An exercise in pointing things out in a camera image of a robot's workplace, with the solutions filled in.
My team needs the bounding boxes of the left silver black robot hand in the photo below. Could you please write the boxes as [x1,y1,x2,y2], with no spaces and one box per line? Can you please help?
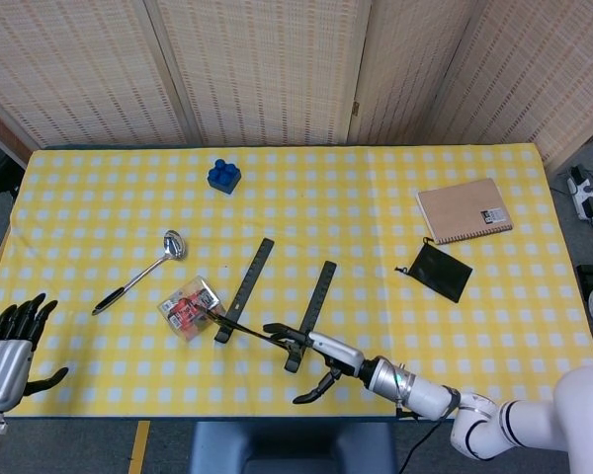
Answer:
[0,292,69,414]

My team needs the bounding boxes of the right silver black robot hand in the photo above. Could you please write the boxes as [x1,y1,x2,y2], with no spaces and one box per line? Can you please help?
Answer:
[262,323,367,405]

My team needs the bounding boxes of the black folding laptop stand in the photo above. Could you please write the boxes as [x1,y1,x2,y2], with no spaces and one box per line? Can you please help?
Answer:
[205,237,338,373]

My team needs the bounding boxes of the clear plastic box red contents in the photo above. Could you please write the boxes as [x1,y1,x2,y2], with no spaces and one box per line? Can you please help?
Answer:
[157,276,226,343]

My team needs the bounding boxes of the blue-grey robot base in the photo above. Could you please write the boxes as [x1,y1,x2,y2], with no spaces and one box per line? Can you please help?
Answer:
[190,422,399,474]

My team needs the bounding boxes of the yellow checkered tablecloth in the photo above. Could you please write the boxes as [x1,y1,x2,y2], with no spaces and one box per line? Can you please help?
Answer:
[0,143,593,421]

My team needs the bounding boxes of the yellow floor tape strip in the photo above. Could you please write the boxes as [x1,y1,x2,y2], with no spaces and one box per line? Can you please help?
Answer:
[127,420,152,474]

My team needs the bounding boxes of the brown spiral notebook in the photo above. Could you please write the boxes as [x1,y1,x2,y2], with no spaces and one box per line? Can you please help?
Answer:
[415,177,515,246]

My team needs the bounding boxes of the blue toy building block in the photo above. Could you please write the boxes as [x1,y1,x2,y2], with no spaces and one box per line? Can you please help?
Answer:
[207,158,242,196]

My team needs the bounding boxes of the woven rattan folding screen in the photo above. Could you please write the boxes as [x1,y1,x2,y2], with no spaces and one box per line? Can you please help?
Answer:
[0,0,593,169]

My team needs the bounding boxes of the white power strip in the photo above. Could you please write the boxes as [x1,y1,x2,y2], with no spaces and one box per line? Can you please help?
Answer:
[566,165,593,231]

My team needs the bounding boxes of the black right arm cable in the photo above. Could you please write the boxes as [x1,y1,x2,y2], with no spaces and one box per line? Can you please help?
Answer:
[394,389,461,474]

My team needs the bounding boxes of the black drawstring pouch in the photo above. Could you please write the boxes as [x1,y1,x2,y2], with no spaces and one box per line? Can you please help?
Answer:
[394,237,474,304]

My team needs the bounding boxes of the steel ladle black handle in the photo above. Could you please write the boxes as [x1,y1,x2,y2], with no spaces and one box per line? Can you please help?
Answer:
[91,229,188,316]

